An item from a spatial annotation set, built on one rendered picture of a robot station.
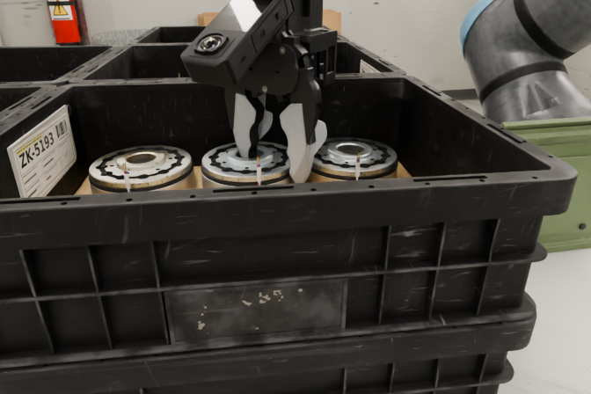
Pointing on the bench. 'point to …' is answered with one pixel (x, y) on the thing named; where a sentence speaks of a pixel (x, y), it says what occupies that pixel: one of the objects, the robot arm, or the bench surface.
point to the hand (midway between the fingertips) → (271, 173)
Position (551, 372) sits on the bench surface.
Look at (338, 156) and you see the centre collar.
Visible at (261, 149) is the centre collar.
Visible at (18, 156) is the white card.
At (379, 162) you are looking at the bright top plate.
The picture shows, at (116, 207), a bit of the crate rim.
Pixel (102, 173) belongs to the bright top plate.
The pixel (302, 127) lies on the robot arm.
